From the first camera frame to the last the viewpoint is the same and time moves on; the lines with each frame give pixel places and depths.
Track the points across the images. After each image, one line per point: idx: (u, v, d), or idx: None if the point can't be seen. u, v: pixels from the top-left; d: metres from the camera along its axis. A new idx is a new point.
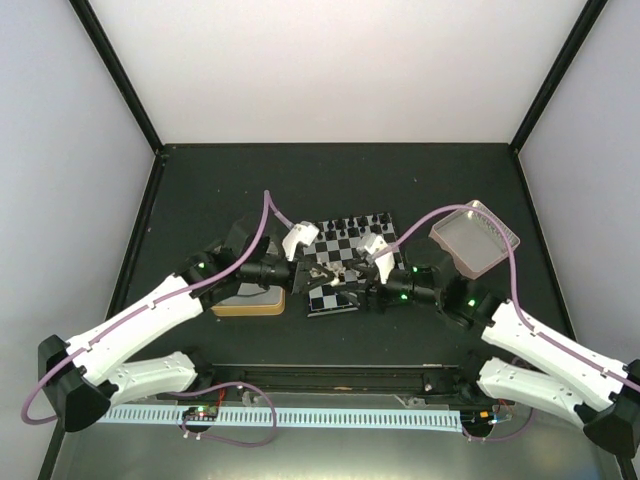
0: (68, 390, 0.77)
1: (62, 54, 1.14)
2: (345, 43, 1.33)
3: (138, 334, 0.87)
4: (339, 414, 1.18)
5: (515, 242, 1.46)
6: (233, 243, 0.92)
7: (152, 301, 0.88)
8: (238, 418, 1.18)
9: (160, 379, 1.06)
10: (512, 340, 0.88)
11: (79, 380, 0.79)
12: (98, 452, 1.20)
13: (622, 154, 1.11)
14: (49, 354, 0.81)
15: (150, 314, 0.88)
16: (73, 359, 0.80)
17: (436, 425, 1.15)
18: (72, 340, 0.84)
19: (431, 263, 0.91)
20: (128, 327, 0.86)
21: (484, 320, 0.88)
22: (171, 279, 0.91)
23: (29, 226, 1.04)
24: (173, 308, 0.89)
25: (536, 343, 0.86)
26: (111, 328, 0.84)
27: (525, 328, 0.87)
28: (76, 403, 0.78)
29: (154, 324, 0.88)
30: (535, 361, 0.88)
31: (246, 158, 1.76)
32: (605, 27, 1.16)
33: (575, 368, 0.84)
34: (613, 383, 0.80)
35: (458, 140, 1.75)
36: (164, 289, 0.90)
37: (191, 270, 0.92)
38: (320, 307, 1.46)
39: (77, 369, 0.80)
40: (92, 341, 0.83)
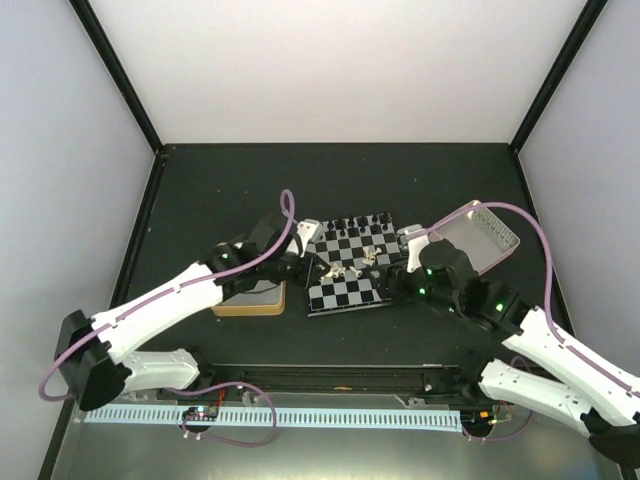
0: (90, 364, 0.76)
1: (61, 52, 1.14)
2: (344, 43, 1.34)
3: (162, 317, 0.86)
4: (339, 414, 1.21)
5: (515, 242, 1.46)
6: (258, 238, 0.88)
7: (178, 285, 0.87)
8: (239, 419, 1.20)
9: (165, 373, 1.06)
10: (540, 351, 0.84)
11: (104, 354, 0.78)
12: (98, 451, 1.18)
13: (622, 152, 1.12)
14: (74, 329, 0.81)
15: (175, 297, 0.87)
16: (98, 333, 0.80)
17: (436, 425, 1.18)
18: (97, 316, 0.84)
19: (445, 264, 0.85)
20: (153, 308, 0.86)
21: (511, 327, 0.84)
22: (196, 267, 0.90)
23: (29, 223, 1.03)
24: (198, 293, 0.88)
25: (565, 356, 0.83)
26: (137, 308, 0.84)
27: (554, 340, 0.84)
28: (95, 378, 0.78)
29: (178, 308, 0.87)
30: (560, 374, 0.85)
31: (246, 158, 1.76)
32: (604, 26, 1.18)
33: (601, 385, 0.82)
34: (637, 402, 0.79)
35: (457, 141, 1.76)
36: (190, 274, 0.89)
37: (215, 259, 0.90)
38: (320, 307, 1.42)
39: (101, 345, 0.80)
40: (117, 318, 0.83)
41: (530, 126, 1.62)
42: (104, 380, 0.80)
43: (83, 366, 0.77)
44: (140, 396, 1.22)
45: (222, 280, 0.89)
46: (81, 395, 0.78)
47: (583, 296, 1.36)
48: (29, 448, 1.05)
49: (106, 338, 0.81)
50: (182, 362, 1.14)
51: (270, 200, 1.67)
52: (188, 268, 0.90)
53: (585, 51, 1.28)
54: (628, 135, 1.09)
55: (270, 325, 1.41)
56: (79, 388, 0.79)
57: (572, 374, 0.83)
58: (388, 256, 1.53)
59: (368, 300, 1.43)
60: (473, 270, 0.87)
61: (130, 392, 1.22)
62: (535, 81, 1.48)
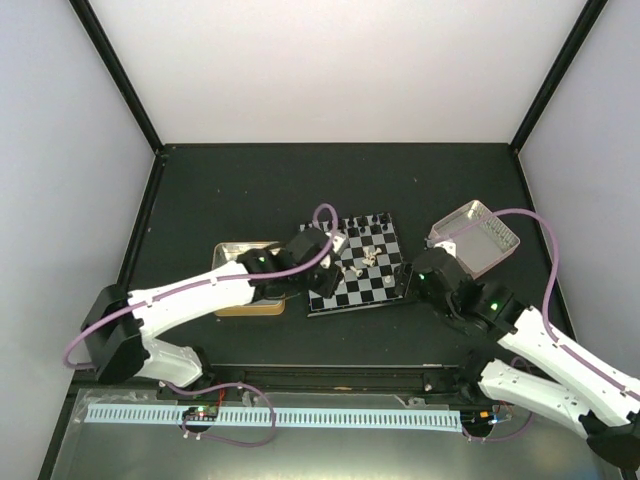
0: (119, 338, 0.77)
1: (62, 52, 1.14)
2: (345, 43, 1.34)
3: (192, 305, 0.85)
4: (339, 414, 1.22)
5: (515, 242, 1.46)
6: (294, 247, 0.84)
7: (215, 278, 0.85)
8: (238, 419, 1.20)
9: (172, 368, 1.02)
10: (534, 350, 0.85)
11: (136, 330, 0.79)
12: (99, 451, 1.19)
13: (622, 152, 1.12)
14: (112, 300, 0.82)
15: (210, 289, 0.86)
16: (133, 308, 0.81)
17: (436, 425, 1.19)
18: (134, 293, 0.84)
19: (434, 267, 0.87)
20: (188, 295, 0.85)
21: (506, 327, 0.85)
22: (234, 265, 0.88)
23: (29, 223, 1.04)
24: (233, 288, 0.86)
25: (559, 354, 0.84)
26: (170, 292, 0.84)
27: (547, 339, 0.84)
28: (121, 353, 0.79)
29: (211, 300, 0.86)
30: (555, 373, 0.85)
31: (246, 158, 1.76)
32: (604, 26, 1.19)
33: (595, 384, 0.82)
34: (631, 402, 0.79)
35: (457, 141, 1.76)
36: (228, 269, 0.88)
37: (251, 260, 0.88)
38: (320, 307, 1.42)
39: (133, 321, 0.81)
40: (154, 298, 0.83)
41: (530, 126, 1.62)
42: (128, 356, 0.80)
43: (111, 339, 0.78)
44: (140, 396, 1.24)
45: (256, 282, 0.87)
46: (105, 367, 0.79)
47: (583, 296, 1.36)
48: (30, 448, 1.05)
49: (139, 315, 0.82)
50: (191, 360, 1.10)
51: (270, 200, 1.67)
52: (227, 264, 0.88)
53: (585, 52, 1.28)
54: (628, 135, 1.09)
55: (270, 325, 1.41)
56: (104, 359, 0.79)
57: (566, 373, 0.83)
58: (387, 256, 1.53)
59: (367, 300, 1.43)
60: (463, 272, 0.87)
61: (130, 393, 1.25)
62: (535, 81, 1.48)
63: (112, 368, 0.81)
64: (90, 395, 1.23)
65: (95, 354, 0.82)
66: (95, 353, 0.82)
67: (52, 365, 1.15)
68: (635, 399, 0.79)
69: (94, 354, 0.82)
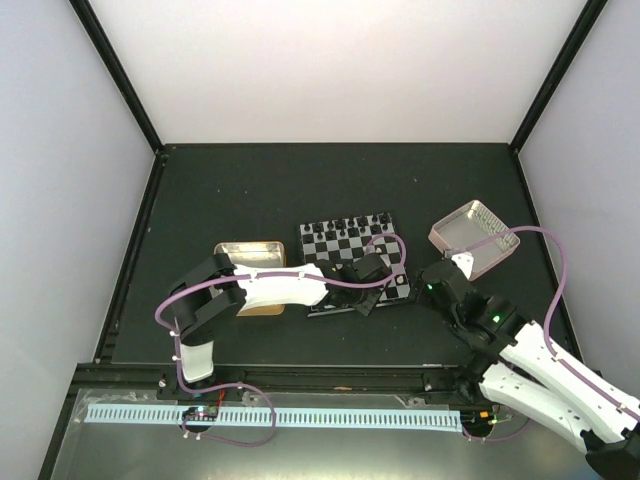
0: (226, 303, 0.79)
1: (61, 51, 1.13)
2: (347, 43, 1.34)
3: (278, 293, 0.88)
4: (339, 414, 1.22)
5: (515, 242, 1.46)
6: (364, 267, 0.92)
7: (303, 272, 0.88)
8: (238, 419, 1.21)
9: (195, 357, 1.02)
10: (533, 362, 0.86)
11: (243, 297, 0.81)
12: (99, 451, 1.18)
13: (623, 152, 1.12)
14: (221, 268, 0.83)
15: (296, 282, 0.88)
16: (240, 279, 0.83)
17: (436, 425, 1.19)
18: (241, 266, 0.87)
19: (442, 278, 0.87)
20: (279, 283, 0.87)
21: (506, 339, 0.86)
22: (313, 267, 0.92)
23: (30, 222, 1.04)
24: (315, 287, 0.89)
25: (558, 369, 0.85)
26: (271, 275, 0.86)
27: (547, 353, 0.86)
28: (219, 316, 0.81)
29: (296, 291, 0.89)
30: (554, 387, 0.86)
31: (247, 158, 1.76)
32: (605, 26, 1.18)
33: (591, 399, 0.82)
34: (627, 419, 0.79)
35: (458, 140, 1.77)
36: (312, 269, 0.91)
37: (328, 268, 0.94)
38: (320, 307, 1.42)
39: (238, 289, 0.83)
40: (259, 274, 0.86)
41: (530, 126, 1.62)
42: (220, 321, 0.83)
43: (214, 302, 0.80)
44: (140, 396, 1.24)
45: (328, 286, 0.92)
46: (198, 327, 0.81)
47: (581, 296, 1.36)
48: (29, 448, 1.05)
49: (242, 286, 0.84)
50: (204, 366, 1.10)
51: (270, 200, 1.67)
52: (308, 263, 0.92)
53: (585, 52, 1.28)
54: (628, 135, 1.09)
55: (271, 325, 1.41)
56: (201, 317, 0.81)
57: (564, 387, 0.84)
58: (388, 256, 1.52)
59: None
60: (472, 285, 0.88)
61: (131, 393, 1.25)
62: (534, 81, 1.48)
63: (198, 330, 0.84)
64: (90, 395, 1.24)
65: (185, 314, 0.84)
66: (187, 313, 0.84)
67: (52, 366, 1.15)
68: (631, 416, 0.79)
69: (182, 313, 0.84)
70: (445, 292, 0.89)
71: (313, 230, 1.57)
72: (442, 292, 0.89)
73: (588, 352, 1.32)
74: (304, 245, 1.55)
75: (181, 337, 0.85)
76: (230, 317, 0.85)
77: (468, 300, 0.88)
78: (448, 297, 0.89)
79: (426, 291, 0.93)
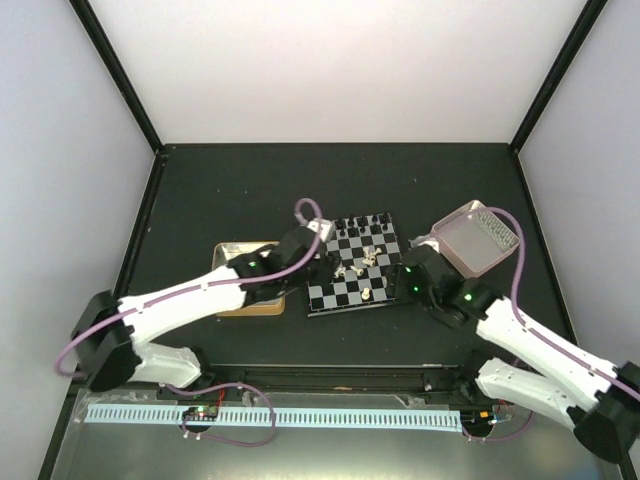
0: (110, 347, 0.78)
1: (61, 50, 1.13)
2: (346, 43, 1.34)
3: (186, 312, 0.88)
4: (339, 414, 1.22)
5: (515, 242, 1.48)
6: (285, 251, 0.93)
7: (205, 283, 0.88)
8: (238, 419, 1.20)
9: (167, 371, 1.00)
10: (503, 333, 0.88)
11: (125, 337, 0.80)
12: (100, 451, 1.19)
13: (623, 152, 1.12)
14: (99, 309, 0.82)
15: (200, 295, 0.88)
16: (123, 317, 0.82)
17: (436, 425, 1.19)
18: (125, 300, 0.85)
19: (418, 260, 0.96)
20: (178, 302, 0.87)
21: (478, 313, 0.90)
22: (224, 270, 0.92)
23: (30, 221, 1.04)
24: (222, 294, 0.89)
25: (528, 337, 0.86)
26: (164, 298, 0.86)
27: (517, 324, 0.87)
28: (112, 359, 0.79)
29: (203, 305, 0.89)
30: (529, 359, 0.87)
31: (246, 157, 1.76)
32: (606, 26, 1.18)
33: (563, 364, 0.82)
34: (599, 381, 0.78)
35: (458, 140, 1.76)
36: (220, 274, 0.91)
37: (242, 266, 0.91)
38: (320, 307, 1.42)
39: (124, 328, 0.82)
40: (145, 304, 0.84)
41: (530, 126, 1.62)
42: (119, 364, 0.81)
43: (102, 346, 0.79)
44: (140, 396, 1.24)
45: (246, 285, 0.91)
46: (97, 374, 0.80)
47: (581, 296, 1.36)
48: (29, 448, 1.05)
49: (129, 322, 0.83)
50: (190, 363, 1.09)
51: (269, 199, 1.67)
52: (216, 269, 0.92)
53: (585, 52, 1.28)
54: (628, 135, 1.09)
55: (271, 325, 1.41)
56: (96, 365, 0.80)
57: (537, 356, 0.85)
58: (388, 256, 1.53)
59: (368, 300, 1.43)
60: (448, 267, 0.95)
61: (130, 393, 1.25)
62: (534, 81, 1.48)
63: (103, 376, 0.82)
64: (90, 395, 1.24)
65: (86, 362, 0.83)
66: (85, 355, 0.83)
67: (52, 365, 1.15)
68: (603, 378, 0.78)
69: (86, 361, 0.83)
70: (423, 274, 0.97)
71: None
72: (420, 275, 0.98)
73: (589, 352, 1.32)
74: None
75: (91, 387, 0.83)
76: (131, 356, 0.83)
77: (445, 281, 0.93)
78: (426, 278, 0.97)
79: (409, 276, 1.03)
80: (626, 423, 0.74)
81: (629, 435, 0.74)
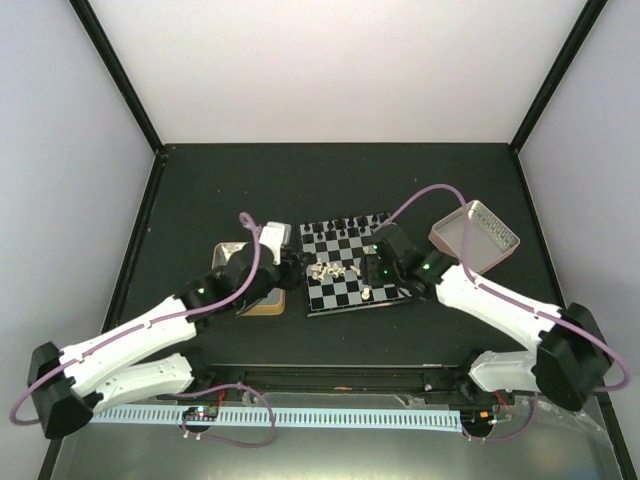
0: (53, 401, 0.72)
1: (61, 50, 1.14)
2: (346, 43, 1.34)
3: (132, 354, 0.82)
4: (339, 414, 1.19)
5: (515, 242, 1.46)
6: (233, 272, 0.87)
7: (148, 321, 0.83)
8: (238, 419, 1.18)
9: (150, 388, 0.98)
10: (456, 294, 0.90)
11: (64, 389, 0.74)
12: (99, 451, 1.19)
13: (622, 153, 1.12)
14: (41, 362, 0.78)
15: (145, 334, 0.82)
16: (64, 369, 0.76)
17: (436, 425, 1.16)
18: (67, 350, 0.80)
19: (382, 236, 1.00)
20: (122, 345, 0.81)
21: (434, 279, 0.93)
22: (171, 302, 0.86)
23: (30, 222, 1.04)
24: (169, 330, 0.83)
25: (480, 293, 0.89)
26: (106, 344, 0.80)
27: (468, 282, 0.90)
28: (58, 413, 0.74)
29: (149, 344, 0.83)
30: (481, 314, 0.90)
31: (246, 157, 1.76)
32: (605, 26, 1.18)
33: (512, 313, 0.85)
34: (544, 322, 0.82)
35: (458, 140, 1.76)
36: (164, 308, 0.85)
37: (191, 294, 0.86)
38: (320, 307, 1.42)
39: (65, 379, 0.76)
40: (86, 352, 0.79)
41: (530, 126, 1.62)
42: (70, 414, 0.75)
43: (45, 400, 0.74)
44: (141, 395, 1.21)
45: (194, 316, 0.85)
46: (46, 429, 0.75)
47: (581, 296, 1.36)
48: (29, 448, 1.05)
49: (69, 373, 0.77)
50: (174, 368, 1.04)
51: (269, 199, 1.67)
52: (161, 303, 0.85)
53: (585, 52, 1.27)
54: (627, 136, 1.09)
55: (271, 325, 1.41)
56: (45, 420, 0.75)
57: (488, 310, 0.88)
58: None
59: (367, 300, 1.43)
60: (411, 243, 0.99)
61: None
62: (534, 81, 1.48)
63: (57, 427, 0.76)
64: None
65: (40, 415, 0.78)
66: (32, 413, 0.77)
67: None
68: (547, 319, 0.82)
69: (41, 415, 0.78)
70: (388, 250, 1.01)
71: (313, 230, 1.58)
72: (386, 252, 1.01)
73: None
74: (304, 245, 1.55)
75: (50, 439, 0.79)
76: (81, 404, 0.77)
77: (408, 257, 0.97)
78: (390, 253, 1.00)
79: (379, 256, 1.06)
80: (572, 360, 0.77)
81: (579, 372, 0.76)
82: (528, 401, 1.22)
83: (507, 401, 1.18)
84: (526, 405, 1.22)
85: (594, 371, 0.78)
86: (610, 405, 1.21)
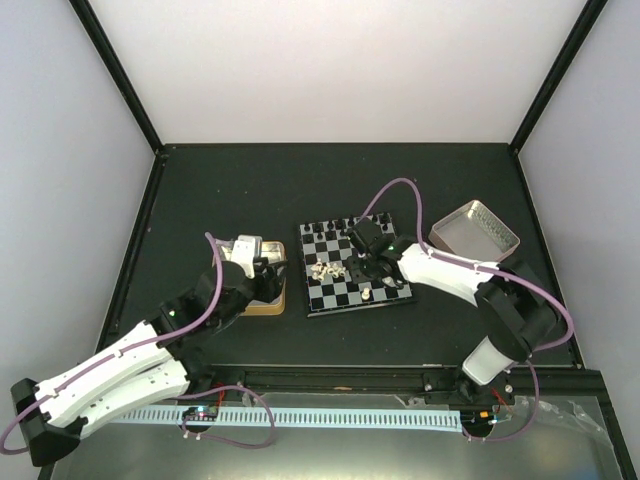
0: (31, 437, 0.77)
1: (62, 50, 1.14)
2: (346, 43, 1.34)
3: (106, 385, 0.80)
4: (339, 414, 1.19)
5: (515, 242, 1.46)
6: (202, 293, 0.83)
7: (118, 350, 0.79)
8: (238, 419, 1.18)
9: (142, 401, 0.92)
10: (412, 266, 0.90)
11: (40, 427, 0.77)
12: (99, 452, 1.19)
13: (622, 153, 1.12)
14: (20, 396, 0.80)
15: (115, 365, 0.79)
16: (39, 405, 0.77)
17: (436, 425, 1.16)
18: (41, 385, 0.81)
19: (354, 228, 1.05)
20: (94, 377, 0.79)
21: (396, 253, 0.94)
22: (142, 327, 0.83)
23: (32, 221, 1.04)
24: (139, 357, 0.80)
25: (433, 261, 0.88)
26: (79, 375, 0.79)
27: (421, 252, 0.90)
28: (41, 443, 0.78)
29: (120, 375, 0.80)
30: (433, 279, 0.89)
31: (247, 158, 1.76)
32: (605, 26, 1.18)
33: (455, 272, 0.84)
34: (483, 276, 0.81)
35: (458, 140, 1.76)
36: (135, 336, 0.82)
37: (163, 318, 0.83)
38: (320, 307, 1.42)
39: (42, 415, 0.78)
40: (58, 387, 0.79)
41: (530, 126, 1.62)
42: (53, 442, 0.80)
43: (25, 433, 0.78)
44: None
45: (162, 343, 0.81)
46: (34, 453, 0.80)
47: (581, 296, 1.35)
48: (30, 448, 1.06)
49: (46, 408, 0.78)
50: (166, 376, 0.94)
51: (269, 199, 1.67)
52: (133, 329, 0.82)
53: (584, 52, 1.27)
54: (628, 136, 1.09)
55: (271, 325, 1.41)
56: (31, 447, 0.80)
57: (437, 274, 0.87)
58: None
59: (367, 300, 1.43)
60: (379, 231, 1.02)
61: None
62: (534, 81, 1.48)
63: (44, 451, 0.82)
64: None
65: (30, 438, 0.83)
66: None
67: (52, 365, 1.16)
68: (487, 272, 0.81)
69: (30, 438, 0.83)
70: (359, 242, 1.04)
71: (313, 230, 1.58)
72: (358, 243, 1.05)
73: (588, 352, 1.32)
74: (304, 245, 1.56)
75: (41, 460, 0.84)
76: (62, 433, 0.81)
77: (377, 241, 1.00)
78: (361, 243, 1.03)
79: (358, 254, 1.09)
80: (511, 307, 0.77)
81: (520, 320, 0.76)
82: (529, 401, 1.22)
83: (507, 401, 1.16)
84: (526, 405, 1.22)
85: (539, 322, 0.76)
86: (610, 405, 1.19)
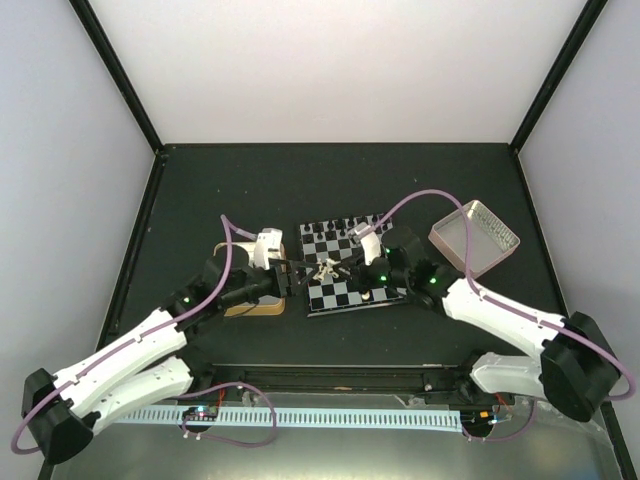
0: (53, 424, 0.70)
1: (62, 51, 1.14)
2: (345, 44, 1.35)
3: (126, 371, 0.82)
4: (339, 414, 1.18)
5: (515, 242, 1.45)
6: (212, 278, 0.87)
7: (139, 335, 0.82)
8: (238, 419, 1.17)
9: (151, 396, 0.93)
10: (461, 306, 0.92)
11: (66, 412, 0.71)
12: (98, 453, 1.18)
13: (622, 153, 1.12)
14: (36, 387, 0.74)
15: (135, 349, 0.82)
16: (59, 392, 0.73)
17: (436, 425, 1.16)
18: (59, 374, 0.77)
19: (401, 244, 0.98)
20: (116, 362, 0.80)
21: (441, 292, 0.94)
22: (157, 313, 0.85)
23: (31, 221, 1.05)
24: (159, 342, 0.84)
25: (482, 303, 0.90)
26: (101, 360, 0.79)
27: (474, 295, 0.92)
28: (61, 435, 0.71)
29: (140, 360, 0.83)
30: (488, 325, 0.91)
31: (246, 158, 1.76)
32: (605, 26, 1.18)
33: (515, 324, 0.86)
34: (547, 331, 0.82)
35: (457, 140, 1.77)
36: (151, 321, 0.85)
37: (177, 304, 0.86)
38: (319, 307, 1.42)
39: (62, 403, 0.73)
40: (79, 374, 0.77)
41: (530, 126, 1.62)
42: (72, 435, 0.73)
43: (43, 427, 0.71)
44: None
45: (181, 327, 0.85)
46: (47, 449, 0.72)
47: (581, 297, 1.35)
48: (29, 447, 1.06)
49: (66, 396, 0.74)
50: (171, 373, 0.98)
51: (269, 199, 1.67)
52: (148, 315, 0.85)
53: (585, 52, 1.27)
54: (628, 135, 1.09)
55: (270, 325, 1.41)
56: (45, 442, 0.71)
57: (495, 322, 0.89)
58: None
59: (368, 300, 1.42)
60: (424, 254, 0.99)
61: None
62: (535, 81, 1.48)
63: (58, 447, 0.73)
64: None
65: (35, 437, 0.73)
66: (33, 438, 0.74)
67: (51, 365, 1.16)
68: (550, 328, 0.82)
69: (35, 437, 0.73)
70: (401, 257, 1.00)
71: (313, 230, 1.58)
72: (399, 258, 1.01)
73: None
74: (304, 245, 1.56)
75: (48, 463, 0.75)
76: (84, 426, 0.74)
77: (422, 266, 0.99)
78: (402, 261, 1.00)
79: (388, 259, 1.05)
80: (578, 367, 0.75)
81: (585, 380, 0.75)
82: (529, 401, 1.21)
83: (507, 402, 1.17)
84: (526, 405, 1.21)
85: (602, 381, 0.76)
86: (609, 405, 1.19)
